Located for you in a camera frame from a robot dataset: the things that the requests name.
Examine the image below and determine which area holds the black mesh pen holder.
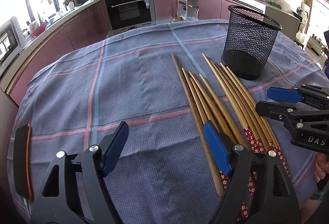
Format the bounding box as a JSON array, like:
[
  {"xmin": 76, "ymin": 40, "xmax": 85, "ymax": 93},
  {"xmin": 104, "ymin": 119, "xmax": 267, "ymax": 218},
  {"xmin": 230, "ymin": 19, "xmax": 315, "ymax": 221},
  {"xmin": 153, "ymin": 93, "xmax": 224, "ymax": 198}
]
[{"xmin": 221, "ymin": 5, "xmax": 282, "ymax": 80}]

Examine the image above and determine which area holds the built-in black oven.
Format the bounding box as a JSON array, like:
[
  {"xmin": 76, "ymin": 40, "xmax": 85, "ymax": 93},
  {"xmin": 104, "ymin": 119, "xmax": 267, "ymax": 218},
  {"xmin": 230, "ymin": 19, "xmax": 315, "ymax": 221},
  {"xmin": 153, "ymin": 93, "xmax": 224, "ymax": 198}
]
[{"xmin": 105, "ymin": 0, "xmax": 153, "ymax": 30}]

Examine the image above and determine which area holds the white microwave oven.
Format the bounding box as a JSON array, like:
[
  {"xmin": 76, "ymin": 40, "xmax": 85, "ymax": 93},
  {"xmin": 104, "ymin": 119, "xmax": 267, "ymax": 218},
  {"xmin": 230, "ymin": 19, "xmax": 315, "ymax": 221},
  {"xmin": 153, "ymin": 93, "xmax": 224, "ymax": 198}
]
[{"xmin": 0, "ymin": 16, "xmax": 26, "ymax": 75}]

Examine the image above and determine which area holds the black phone orange edge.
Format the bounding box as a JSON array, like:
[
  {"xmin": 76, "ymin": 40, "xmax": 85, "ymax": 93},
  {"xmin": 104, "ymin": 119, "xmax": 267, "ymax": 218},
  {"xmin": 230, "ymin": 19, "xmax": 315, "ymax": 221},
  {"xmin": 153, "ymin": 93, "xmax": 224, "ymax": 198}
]
[{"xmin": 13, "ymin": 124, "xmax": 33, "ymax": 201}]

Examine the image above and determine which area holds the right hand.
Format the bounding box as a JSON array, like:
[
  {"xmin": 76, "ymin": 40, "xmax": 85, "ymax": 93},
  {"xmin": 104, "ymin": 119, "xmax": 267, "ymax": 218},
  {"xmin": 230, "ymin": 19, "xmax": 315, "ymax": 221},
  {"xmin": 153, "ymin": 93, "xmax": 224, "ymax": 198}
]
[{"xmin": 315, "ymin": 153, "xmax": 328, "ymax": 182}]

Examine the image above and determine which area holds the red bowl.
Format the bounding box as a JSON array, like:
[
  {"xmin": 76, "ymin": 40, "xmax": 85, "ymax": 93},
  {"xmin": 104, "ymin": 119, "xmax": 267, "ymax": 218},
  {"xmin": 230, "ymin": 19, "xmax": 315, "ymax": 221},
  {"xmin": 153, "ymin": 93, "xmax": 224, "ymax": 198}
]
[{"xmin": 31, "ymin": 22, "xmax": 47, "ymax": 38}]

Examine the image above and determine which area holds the plain brown wooden chopstick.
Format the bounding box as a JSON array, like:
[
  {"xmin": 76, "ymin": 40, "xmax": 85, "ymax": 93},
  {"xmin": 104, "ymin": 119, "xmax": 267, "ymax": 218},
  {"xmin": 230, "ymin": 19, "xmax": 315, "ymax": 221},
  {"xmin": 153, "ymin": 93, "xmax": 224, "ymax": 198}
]
[{"xmin": 171, "ymin": 53, "xmax": 224, "ymax": 198}]

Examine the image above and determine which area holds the blue plaid tablecloth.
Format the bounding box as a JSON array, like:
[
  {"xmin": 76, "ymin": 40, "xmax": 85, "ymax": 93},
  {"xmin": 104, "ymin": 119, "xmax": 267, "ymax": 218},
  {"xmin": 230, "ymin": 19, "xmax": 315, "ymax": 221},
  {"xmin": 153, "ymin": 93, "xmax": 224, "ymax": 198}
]
[{"xmin": 7, "ymin": 18, "xmax": 329, "ymax": 224}]

